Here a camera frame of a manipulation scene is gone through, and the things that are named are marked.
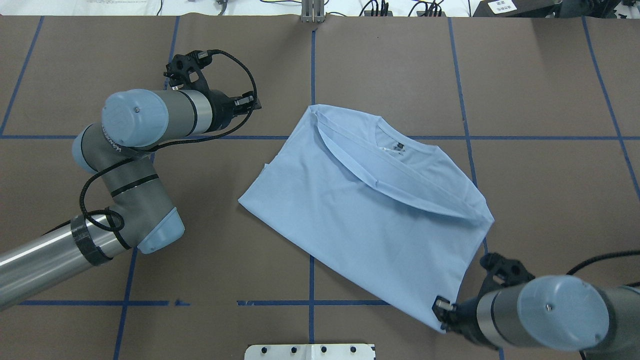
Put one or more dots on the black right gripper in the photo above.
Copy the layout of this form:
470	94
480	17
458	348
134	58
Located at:
464	316

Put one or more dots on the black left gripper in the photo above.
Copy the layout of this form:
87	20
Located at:
218	109

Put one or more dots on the light blue t-shirt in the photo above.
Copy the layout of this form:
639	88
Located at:
404	227

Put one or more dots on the white shirt hang tag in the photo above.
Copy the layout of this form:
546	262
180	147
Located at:
398	148

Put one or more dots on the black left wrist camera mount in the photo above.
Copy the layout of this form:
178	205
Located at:
184	71

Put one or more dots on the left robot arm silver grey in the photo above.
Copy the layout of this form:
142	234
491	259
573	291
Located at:
124	204

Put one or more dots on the aluminium frame post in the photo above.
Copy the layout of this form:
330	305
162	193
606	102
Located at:
313	11

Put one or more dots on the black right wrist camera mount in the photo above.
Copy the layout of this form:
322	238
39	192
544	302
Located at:
502	273

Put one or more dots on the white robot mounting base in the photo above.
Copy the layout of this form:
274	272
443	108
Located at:
322	351

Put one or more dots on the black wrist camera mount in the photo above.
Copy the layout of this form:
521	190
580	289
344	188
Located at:
184	71
502	273

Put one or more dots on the blue tape grid lines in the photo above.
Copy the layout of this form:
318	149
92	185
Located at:
542	115

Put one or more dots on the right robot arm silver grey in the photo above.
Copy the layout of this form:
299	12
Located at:
558	312

